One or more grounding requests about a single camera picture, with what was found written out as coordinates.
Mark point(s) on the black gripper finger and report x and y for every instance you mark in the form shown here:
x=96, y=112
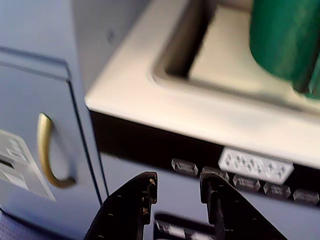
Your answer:
x=125, y=207
x=235, y=212

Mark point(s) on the blue fridge door with dispenser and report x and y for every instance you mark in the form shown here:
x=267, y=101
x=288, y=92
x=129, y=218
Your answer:
x=25, y=100

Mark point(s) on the digital clock display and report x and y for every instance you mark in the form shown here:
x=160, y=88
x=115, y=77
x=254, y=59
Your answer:
x=255, y=165

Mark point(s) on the blue toy kitchen body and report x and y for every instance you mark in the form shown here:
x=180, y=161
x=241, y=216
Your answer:
x=155, y=100

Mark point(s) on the grey water dispenser sticker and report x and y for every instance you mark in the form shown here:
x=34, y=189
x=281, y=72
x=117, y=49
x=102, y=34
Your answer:
x=15, y=160

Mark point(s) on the grey toy sink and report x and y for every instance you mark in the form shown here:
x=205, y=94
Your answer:
x=180, y=50

